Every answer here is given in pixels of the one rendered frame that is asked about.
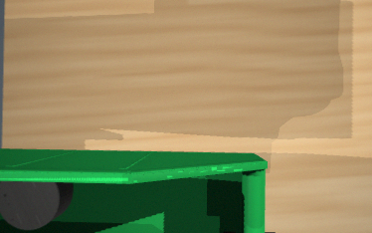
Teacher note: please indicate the green bin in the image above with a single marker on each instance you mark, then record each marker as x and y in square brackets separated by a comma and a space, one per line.
[118, 191]

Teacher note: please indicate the grey metal disc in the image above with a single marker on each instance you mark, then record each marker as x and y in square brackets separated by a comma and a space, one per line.
[32, 205]

